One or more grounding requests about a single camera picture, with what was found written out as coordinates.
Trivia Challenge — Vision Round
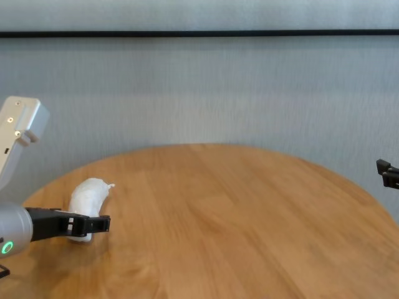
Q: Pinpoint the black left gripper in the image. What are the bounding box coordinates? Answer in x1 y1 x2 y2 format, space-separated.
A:
24 207 112 242

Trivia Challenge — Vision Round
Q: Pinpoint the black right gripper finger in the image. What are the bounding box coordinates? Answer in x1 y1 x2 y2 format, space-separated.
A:
376 158 399 189

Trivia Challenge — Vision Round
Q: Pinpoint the white plastic-wrapped sandbag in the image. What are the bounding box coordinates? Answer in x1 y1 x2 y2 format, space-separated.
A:
67 178 116 244

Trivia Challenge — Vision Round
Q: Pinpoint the black wall rail strip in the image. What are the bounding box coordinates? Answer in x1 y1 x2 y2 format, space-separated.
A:
0 29 399 39

